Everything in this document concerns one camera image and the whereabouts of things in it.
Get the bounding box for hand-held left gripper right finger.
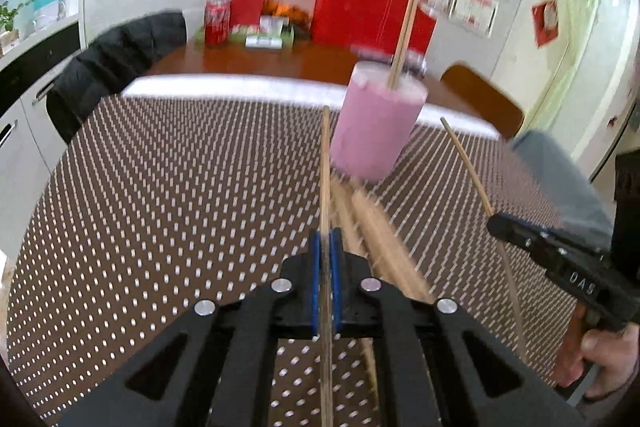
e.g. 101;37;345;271
330;227;586;427

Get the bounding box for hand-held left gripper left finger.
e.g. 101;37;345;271
57;229;323;427

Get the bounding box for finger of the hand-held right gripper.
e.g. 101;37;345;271
487;212;556;258

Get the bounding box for pile of wooden chopsticks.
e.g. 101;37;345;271
331;179;436;390

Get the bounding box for slender wooden chopstick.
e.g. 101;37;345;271
440;117;528;365
388;0;416;90
320;106;335;427
393;0;420;90

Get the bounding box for pink cup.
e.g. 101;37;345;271
331;61;429;182

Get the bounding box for person's right hand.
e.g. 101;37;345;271
554;304;640;403

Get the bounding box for grey chair cushion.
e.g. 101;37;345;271
512;130;616;238

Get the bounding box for brown dotted table mat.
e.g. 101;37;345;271
5;76;616;427

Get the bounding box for clear snack container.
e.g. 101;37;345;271
357;48;429;78

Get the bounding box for green tray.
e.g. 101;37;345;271
195;24;296;50

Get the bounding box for large red gift bag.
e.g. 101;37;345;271
311;0;438;55

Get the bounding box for oranges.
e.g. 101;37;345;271
262;0;313;28

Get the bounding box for red soda can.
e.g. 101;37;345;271
204;0;232;48

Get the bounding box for black jacket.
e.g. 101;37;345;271
46;11;188;145

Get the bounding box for black and white cabinet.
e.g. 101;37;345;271
0;14;83;188

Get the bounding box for potted green plant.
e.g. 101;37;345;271
0;0;36;52

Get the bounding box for red wall decoration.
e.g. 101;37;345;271
531;0;561;50

